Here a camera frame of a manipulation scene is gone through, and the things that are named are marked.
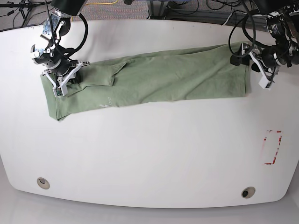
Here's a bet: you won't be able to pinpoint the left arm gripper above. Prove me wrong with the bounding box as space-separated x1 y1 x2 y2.
230 43 280 89

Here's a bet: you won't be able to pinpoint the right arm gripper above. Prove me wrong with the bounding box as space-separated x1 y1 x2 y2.
42 59 90 96

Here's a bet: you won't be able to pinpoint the green polo shirt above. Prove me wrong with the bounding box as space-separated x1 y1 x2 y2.
41 42 250 120

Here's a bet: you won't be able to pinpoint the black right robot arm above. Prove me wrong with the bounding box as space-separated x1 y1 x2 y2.
30 0 90 97

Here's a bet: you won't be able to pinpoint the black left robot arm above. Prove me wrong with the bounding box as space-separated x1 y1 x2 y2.
230 0 299 89

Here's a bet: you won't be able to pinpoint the red tape rectangle marker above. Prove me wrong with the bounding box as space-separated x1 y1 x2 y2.
261 130 282 165

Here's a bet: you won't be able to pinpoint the black tripod legs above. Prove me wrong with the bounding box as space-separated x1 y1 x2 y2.
0 0 52 32

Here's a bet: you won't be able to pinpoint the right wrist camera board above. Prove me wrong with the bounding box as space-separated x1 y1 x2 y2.
53 87 63 97

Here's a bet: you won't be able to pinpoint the yellow cable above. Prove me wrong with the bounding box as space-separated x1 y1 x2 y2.
71 0 119 21

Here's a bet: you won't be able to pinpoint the left table cable grommet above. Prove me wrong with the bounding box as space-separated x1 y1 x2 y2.
37 177 50 190

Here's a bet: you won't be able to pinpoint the table cable grommet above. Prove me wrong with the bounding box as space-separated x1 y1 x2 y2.
241 187 256 199
37 177 50 190

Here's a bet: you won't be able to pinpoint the right table cable grommet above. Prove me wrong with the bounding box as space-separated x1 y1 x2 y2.
241 187 256 199

